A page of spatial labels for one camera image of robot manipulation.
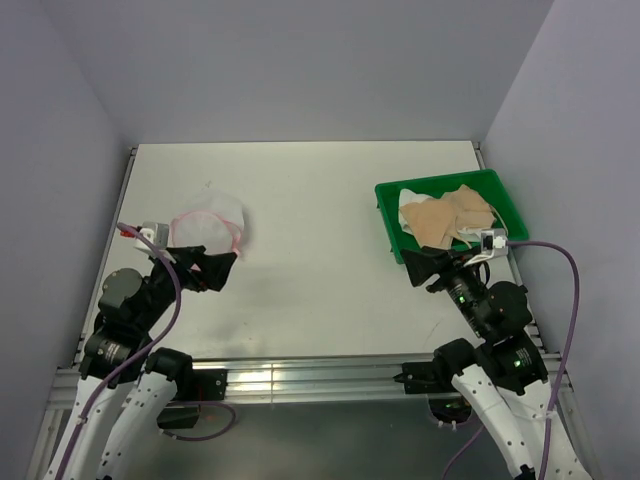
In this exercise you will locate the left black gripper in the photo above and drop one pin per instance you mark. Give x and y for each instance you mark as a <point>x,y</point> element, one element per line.
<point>213,267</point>

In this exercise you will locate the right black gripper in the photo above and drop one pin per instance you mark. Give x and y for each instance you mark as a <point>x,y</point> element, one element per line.
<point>421,262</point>

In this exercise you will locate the beige bra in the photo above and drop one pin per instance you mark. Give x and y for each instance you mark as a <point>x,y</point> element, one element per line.
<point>434,222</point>

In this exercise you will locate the white mesh laundry bag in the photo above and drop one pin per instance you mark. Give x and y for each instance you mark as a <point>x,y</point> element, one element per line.
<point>212,219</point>

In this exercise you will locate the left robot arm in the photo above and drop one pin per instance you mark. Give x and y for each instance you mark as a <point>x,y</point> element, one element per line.
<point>126,380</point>

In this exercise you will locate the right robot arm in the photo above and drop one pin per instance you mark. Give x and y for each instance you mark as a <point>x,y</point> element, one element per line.
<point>504,379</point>

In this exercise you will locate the white cloth in bin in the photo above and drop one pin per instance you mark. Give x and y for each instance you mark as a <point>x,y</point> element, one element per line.
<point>407,196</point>

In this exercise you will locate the green plastic bin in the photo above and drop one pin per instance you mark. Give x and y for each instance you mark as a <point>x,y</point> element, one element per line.
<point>486,182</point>

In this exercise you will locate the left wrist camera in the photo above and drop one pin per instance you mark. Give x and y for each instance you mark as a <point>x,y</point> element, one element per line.
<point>150,238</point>

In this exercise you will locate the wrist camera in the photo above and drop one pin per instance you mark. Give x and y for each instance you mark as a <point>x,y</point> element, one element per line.
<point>493,243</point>
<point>150,238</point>

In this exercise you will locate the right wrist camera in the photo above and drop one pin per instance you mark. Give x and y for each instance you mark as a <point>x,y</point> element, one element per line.
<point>493,243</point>

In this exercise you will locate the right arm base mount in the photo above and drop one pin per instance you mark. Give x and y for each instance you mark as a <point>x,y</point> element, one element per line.
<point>446,406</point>

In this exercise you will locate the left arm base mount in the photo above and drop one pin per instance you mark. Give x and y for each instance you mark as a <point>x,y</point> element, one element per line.
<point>186,408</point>

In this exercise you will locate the aluminium frame rail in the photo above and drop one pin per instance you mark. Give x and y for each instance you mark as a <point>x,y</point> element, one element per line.
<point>317,310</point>

